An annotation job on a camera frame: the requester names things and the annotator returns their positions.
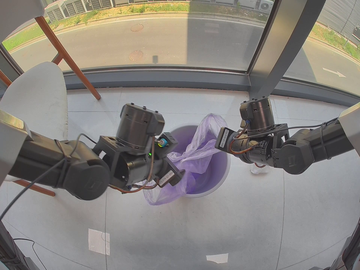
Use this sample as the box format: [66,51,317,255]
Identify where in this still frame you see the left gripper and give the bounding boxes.
[117,154,187,188]

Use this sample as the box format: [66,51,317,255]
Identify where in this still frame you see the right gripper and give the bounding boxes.
[215,127,272,166]

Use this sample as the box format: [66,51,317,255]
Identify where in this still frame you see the purple plastic bag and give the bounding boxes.
[143,113,230,206]

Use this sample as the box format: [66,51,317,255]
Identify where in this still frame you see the white trash bin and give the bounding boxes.
[166,124,232,198]

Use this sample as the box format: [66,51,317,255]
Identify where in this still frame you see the crumpled white paper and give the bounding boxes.
[250,165,271,175]

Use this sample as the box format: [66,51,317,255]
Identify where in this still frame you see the window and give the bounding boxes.
[0,0,360,107]

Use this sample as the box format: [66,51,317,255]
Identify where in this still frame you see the white chair wooden legs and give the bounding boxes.
[0,0,101,197]

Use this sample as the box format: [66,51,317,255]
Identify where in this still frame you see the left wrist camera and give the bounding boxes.
[153,132,178,159]

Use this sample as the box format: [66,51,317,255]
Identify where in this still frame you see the black cable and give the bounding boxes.
[281,118,339,131]
[0,134,99,220]
[13,237,40,264]

